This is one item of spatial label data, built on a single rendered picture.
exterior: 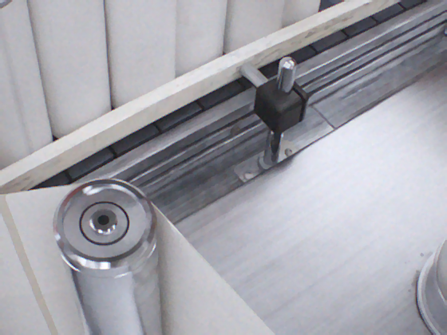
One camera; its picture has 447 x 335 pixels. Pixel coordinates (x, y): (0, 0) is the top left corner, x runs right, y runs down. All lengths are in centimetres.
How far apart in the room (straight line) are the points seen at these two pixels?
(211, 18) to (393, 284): 22
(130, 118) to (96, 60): 5
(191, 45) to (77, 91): 10
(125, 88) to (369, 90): 24
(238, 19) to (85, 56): 14
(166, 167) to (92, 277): 28
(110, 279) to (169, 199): 29
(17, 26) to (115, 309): 19
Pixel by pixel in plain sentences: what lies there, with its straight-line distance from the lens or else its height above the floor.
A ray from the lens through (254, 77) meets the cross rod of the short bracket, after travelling 50.
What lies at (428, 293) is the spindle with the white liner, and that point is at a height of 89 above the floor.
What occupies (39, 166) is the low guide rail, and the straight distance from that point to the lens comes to 45.
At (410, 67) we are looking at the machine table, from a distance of 66.
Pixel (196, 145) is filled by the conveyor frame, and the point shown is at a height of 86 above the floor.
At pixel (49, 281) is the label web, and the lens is 32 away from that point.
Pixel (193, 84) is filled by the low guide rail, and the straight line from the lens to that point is 49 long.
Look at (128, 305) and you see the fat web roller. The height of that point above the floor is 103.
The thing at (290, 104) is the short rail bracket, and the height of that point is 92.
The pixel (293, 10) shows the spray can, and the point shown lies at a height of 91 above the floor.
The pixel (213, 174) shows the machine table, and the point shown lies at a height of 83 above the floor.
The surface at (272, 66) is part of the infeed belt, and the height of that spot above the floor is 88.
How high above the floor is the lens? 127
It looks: 54 degrees down
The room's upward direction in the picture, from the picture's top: 6 degrees clockwise
